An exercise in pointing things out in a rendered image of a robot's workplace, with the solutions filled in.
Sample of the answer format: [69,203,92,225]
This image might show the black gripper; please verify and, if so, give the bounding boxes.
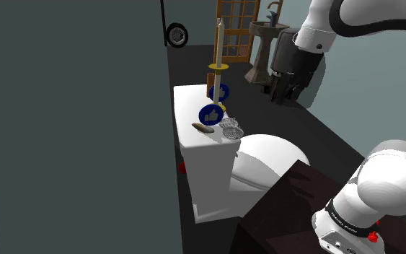
[269,28,325,106]

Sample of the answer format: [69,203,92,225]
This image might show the blue thumbs-up disc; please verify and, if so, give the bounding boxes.
[208,82,231,104]
[198,103,225,127]

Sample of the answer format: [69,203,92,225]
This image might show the wooden lattice door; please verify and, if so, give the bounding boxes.
[214,0,262,64]

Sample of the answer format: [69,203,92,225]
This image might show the brown cylinder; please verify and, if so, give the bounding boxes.
[206,71,216,98]

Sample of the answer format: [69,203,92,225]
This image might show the cream candle in yellow holder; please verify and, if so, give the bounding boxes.
[208,18,230,114]

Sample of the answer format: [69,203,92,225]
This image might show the brown oblong object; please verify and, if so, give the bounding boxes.
[191,122,216,134]

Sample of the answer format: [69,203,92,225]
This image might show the white toilet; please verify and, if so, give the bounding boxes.
[172,84,311,224]

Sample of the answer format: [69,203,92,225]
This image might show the black round wheel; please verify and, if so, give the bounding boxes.
[165,22,190,49]

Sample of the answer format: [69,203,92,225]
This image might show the brown pedestal sink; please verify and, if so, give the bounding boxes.
[244,10,291,86]

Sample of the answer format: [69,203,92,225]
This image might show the grey wire mesh strainer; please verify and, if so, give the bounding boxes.
[222,126,245,141]
[218,117,239,130]

